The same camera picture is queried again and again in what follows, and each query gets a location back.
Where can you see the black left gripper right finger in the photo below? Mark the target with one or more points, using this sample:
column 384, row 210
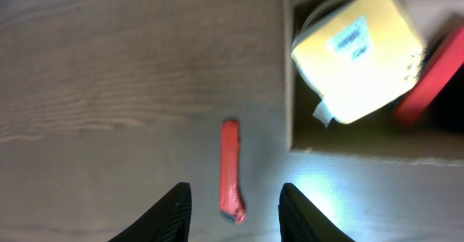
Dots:
column 301, row 221

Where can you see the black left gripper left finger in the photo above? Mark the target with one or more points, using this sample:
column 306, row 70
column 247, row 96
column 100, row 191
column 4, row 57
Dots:
column 168, row 220

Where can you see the orange utility knife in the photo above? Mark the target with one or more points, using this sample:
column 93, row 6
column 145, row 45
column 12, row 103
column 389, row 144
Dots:
column 231, row 203

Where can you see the cardboard box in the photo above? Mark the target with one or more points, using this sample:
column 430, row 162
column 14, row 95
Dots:
column 378, row 134

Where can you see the yellow sticky note pad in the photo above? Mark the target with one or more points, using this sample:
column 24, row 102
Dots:
column 358, row 56

